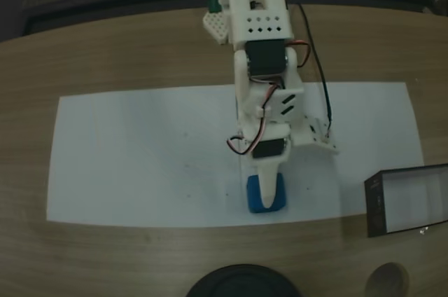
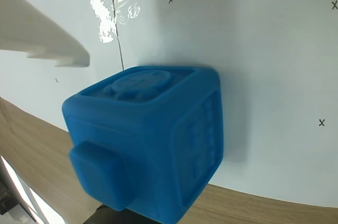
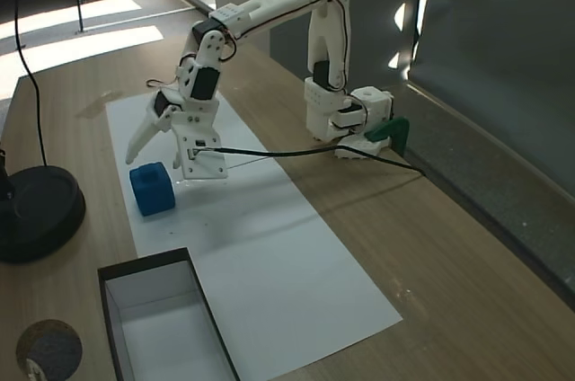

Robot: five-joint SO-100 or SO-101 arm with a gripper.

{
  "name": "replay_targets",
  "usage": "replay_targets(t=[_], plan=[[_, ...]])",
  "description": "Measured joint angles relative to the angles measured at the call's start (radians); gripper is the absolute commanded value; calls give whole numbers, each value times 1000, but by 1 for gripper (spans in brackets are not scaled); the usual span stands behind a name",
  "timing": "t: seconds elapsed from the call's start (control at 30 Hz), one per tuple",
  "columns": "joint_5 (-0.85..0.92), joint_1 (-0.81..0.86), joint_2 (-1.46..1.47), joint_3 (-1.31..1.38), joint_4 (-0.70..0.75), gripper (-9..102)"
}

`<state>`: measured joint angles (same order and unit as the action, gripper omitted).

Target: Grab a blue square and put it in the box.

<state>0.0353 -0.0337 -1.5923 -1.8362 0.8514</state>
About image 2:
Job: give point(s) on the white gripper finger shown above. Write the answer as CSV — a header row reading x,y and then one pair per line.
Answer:
x,y
47,39

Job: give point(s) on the blue rubber cube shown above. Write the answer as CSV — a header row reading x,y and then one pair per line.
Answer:
x,y
137,139

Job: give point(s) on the white paper sheet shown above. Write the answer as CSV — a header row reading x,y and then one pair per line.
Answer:
x,y
264,49
31,76

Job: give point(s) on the black round stand base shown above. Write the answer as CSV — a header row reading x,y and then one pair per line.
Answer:
x,y
104,219

